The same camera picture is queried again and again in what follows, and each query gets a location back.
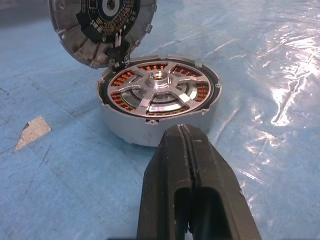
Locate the motor cover with circuit board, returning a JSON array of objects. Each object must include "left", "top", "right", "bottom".
[{"left": 47, "top": 0, "right": 159, "bottom": 71}]

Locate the round metal bearing housing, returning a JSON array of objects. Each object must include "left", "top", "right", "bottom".
[{"left": 96, "top": 55, "right": 223, "bottom": 148}]

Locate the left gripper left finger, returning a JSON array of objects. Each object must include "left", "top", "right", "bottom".
[{"left": 135, "top": 123, "right": 195, "bottom": 240}]

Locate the grey pulley wheel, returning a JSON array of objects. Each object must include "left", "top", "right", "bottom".
[{"left": 106, "top": 62, "right": 215, "bottom": 119}]

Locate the small pale paper scrap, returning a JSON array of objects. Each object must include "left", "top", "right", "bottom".
[{"left": 13, "top": 115, "right": 53, "bottom": 153}]

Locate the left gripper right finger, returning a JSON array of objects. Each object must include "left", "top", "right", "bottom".
[{"left": 183, "top": 124, "right": 264, "bottom": 240}]

